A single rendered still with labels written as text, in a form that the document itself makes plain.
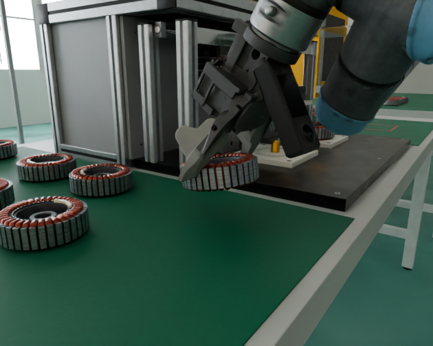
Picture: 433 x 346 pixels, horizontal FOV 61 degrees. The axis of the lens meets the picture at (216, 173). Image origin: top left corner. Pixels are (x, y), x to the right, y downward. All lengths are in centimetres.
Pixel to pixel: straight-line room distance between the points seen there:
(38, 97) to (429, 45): 755
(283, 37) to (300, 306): 27
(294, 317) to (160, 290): 13
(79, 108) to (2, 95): 652
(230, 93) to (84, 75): 54
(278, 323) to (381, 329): 132
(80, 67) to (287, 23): 62
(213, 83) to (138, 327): 29
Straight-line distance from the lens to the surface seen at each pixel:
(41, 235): 49
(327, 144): 98
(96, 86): 90
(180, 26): 72
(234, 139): 92
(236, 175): 48
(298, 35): 43
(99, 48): 89
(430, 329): 174
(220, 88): 46
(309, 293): 39
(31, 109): 771
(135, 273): 42
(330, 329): 159
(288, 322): 35
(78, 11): 92
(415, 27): 38
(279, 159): 78
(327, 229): 53
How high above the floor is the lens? 96
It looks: 16 degrees down
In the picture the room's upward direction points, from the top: straight up
